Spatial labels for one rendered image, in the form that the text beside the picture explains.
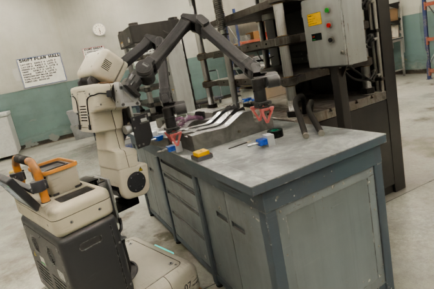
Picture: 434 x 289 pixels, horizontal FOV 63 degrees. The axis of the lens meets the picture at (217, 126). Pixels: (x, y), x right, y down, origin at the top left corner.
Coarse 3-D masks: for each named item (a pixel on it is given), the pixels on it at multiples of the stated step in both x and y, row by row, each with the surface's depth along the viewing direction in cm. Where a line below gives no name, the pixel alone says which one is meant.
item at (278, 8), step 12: (192, 0) 307; (192, 12) 309; (276, 12) 211; (276, 24) 214; (264, 36) 344; (204, 48) 318; (288, 48) 216; (204, 60) 317; (264, 60) 349; (288, 60) 216; (204, 72) 319; (288, 72) 218; (288, 96) 222
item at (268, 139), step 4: (264, 136) 167; (268, 136) 165; (272, 136) 165; (256, 140) 167; (260, 140) 164; (264, 140) 165; (268, 140) 165; (272, 140) 166; (248, 144) 164; (252, 144) 165; (256, 144) 168; (260, 144) 164; (264, 144) 165; (268, 144) 166; (272, 144) 166
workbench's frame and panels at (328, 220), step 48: (192, 192) 201; (240, 192) 142; (288, 192) 133; (336, 192) 146; (384, 192) 158; (192, 240) 221; (240, 240) 157; (288, 240) 136; (336, 240) 148; (384, 240) 161; (240, 288) 172; (288, 288) 137; (336, 288) 151; (384, 288) 166
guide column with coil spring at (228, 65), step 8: (216, 0) 274; (216, 8) 275; (216, 16) 278; (224, 24) 278; (224, 32) 279; (224, 56) 283; (232, 72) 285; (232, 80) 286; (232, 88) 287; (232, 96) 289; (232, 104) 292
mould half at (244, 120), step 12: (228, 120) 194; (240, 120) 191; (252, 120) 194; (204, 132) 182; (216, 132) 185; (228, 132) 188; (252, 132) 195; (192, 144) 181; (204, 144) 182; (216, 144) 186
